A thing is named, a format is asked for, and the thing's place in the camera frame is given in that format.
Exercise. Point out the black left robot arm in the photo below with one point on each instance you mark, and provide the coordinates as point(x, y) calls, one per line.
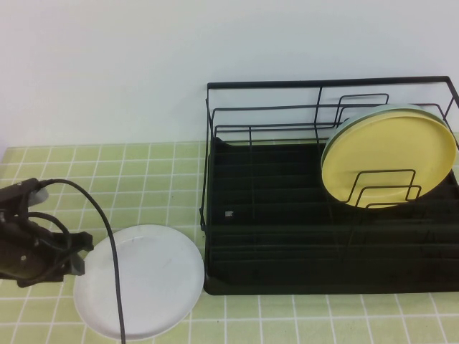
point(9, 258)

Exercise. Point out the white round plate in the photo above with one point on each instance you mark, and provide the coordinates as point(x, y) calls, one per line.
point(157, 272)

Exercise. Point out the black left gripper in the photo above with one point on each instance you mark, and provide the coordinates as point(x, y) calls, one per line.
point(43, 261)

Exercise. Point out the yellow round plate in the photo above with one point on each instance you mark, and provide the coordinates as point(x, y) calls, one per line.
point(391, 150)

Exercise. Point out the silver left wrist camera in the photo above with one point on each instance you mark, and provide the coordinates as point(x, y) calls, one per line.
point(41, 196)

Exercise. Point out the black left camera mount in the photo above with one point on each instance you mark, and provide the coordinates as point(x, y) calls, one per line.
point(16, 195)

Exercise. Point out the green round plate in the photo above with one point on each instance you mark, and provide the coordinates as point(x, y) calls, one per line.
point(343, 124)

